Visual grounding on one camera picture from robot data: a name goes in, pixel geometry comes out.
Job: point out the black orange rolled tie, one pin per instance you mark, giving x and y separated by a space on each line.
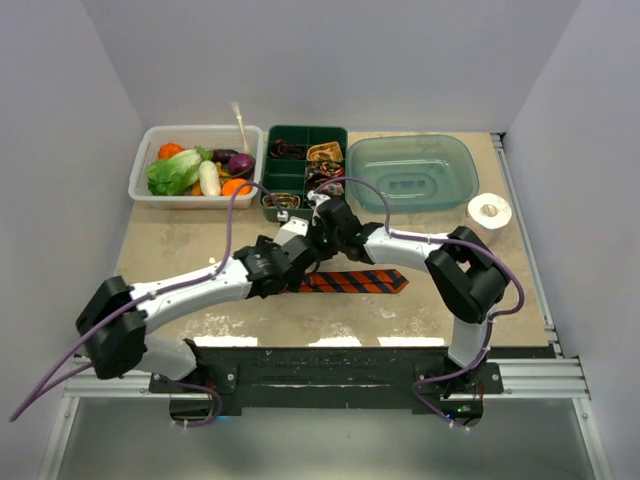
285 150

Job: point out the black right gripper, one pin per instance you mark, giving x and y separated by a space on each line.
318 225

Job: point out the dark eggplant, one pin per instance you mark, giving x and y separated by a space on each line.
223 156

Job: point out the white toilet paper roll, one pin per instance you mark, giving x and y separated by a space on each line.
488 215

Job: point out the white radish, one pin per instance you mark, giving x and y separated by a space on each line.
209 179

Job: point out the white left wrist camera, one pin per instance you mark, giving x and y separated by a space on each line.
292 228

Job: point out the white scallion stalk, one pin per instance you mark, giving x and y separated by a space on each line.
236 109

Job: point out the orange carrot slice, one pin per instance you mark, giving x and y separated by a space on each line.
238 186

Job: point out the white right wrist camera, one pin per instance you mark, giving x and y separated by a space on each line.
316 198

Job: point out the aluminium frame rail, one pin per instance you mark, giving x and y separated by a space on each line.
526 377

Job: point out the green compartment box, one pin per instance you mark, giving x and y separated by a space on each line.
289 175

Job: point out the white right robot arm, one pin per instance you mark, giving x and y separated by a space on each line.
469 278

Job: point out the orange pumpkin toy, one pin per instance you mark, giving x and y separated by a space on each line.
169 150

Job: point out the teal plastic tub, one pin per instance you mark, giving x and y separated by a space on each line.
417 174

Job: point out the dark patterned rolled tie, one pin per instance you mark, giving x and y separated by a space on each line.
324 170

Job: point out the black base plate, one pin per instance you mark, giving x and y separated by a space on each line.
413 378

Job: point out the orange navy striped tie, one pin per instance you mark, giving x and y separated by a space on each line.
377 281

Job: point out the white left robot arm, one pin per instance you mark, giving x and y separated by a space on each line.
117 323

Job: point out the green lettuce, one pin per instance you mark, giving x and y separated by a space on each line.
174 176

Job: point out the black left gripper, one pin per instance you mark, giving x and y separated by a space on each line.
268 245

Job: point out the tan rolled tie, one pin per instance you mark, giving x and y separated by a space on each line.
325 152

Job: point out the purple onion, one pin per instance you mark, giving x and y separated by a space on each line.
241 165

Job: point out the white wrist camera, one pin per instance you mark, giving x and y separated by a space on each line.
316 198
292 228

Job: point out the brown swirl rolled tie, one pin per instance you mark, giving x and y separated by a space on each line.
284 200

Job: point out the white plastic basket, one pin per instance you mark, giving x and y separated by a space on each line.
207 136

